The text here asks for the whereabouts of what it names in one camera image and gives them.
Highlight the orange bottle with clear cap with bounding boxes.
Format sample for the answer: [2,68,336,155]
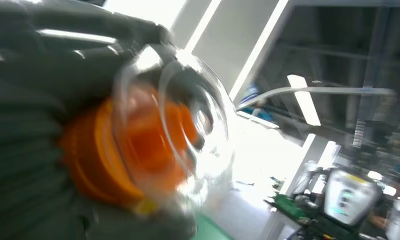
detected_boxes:
[58,43,238,217]

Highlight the green table mat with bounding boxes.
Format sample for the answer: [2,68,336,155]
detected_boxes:
[192,213,236,240]

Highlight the silver background machine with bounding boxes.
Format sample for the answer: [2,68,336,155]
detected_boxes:
[292,161,386,240]

